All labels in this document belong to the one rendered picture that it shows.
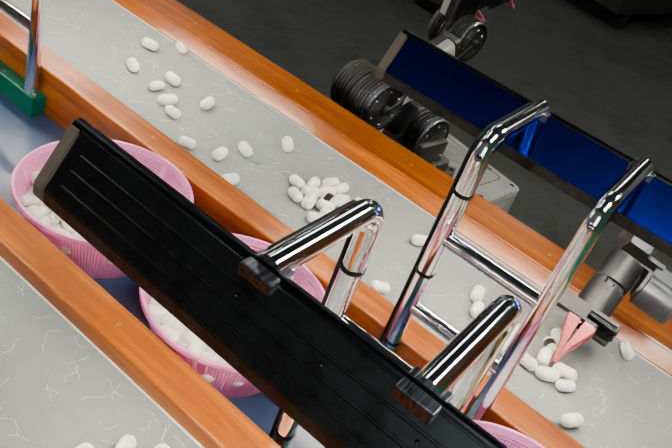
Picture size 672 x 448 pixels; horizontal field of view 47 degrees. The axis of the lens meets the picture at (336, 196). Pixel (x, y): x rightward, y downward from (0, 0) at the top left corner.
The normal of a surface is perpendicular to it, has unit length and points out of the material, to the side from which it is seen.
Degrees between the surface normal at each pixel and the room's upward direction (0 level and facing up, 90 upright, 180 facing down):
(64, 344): 0
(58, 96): 90
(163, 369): 0
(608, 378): 0
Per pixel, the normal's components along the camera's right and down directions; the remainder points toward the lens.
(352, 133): 0.29, -0.79
